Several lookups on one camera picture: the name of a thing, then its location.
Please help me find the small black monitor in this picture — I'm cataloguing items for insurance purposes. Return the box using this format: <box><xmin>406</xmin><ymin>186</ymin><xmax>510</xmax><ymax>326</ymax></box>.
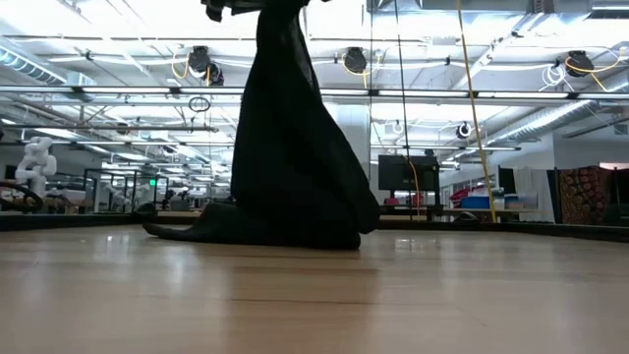
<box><xmin>497</xmin><ymin>165</ymin><xmax>518</xmax><ymax>196</ymax></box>

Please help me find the red patterned cloth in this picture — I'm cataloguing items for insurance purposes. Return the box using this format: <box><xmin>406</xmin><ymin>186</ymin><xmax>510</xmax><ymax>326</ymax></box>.
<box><xmin>558</xmin><ymin>165</ymin><xmax>614</xmax><ymax>226</ymax></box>

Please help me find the black station frame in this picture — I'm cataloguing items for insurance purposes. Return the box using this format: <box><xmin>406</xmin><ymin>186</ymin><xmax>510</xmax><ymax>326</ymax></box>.
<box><xmin>82</xmin><ymin>167</ymin><xmax>171</xmax><ymax>213</ymax></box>

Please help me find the white robot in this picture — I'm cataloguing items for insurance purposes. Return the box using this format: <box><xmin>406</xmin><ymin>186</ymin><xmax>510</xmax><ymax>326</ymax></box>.
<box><xmin>13</xmin><ymin>136</ymin><xmax>59</xmax><ymax>199</ymax></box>

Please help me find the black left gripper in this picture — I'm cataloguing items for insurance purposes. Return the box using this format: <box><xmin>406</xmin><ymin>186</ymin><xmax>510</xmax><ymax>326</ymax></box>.
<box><xmin>200</xmin><ymin>0</ymin><xmax>276</xmax><ymax>24</ymax></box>

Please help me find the white hanging cloth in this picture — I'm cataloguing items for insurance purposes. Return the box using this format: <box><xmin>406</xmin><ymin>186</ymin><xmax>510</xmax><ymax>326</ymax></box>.
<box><xmin>514</xmin><ymin>166</ymin><xmax>556</xmax><ymax>223</ymax></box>

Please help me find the black cloth napkin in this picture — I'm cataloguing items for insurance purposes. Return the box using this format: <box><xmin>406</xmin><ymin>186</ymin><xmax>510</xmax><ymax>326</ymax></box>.
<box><xmin>142</xmin><ymin>0</ymin><xmax>381</xmax><ymax>251</ymax></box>

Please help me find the black curved tube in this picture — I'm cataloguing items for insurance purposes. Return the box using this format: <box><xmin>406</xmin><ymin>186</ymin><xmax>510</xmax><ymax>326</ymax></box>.
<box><xmin>0</xmin><ymin>180</ymin><xmax>46</xmax><ymax>213</ymax></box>

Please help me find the short yellow cable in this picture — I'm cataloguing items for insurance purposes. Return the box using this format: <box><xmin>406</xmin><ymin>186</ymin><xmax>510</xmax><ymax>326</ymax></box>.
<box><xmin>406</xmin><ymin>157</ymin><xmax>422</xmax><ymax>217</ymax></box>

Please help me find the blue plastic bin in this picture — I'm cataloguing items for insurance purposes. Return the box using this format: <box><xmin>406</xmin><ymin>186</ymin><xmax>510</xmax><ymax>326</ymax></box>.
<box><xmin>460</xmin><ymin>195</ymin><xmax>491</xmax><ymax>210</ymax></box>

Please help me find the rectangular ceiling air duct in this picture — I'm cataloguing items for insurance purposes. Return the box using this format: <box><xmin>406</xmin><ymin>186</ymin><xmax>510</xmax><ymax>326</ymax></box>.
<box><xmin>0</xmin><ymin>46</ymin><xmax>97</xmax><ymax>88</ymax></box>

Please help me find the long ceiling light bar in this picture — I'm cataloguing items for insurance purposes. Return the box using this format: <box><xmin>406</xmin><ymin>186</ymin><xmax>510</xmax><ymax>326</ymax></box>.
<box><xmin>0</xmin><ymin>84</ymin><xmax>629</xmax><ymax>100</ymax></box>

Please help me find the silver spiral air duct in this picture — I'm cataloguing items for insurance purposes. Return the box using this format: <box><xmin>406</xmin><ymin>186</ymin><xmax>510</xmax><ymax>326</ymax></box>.
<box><xmin>484</xmin><ymin>97</ymin><xmax>629</xmax><ymax>147</ymax></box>

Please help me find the black monitor on stand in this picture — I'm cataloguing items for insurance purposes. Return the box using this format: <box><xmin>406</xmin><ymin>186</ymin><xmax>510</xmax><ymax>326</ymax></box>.
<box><xmin>376</xmin><ymin>153</ymin><xmax>442</xmax><ymax>207</ymax></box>

